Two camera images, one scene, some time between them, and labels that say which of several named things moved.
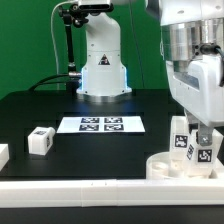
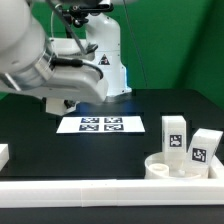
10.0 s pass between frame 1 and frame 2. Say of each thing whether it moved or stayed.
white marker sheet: stayed
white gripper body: moved
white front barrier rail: stayed
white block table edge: stayed
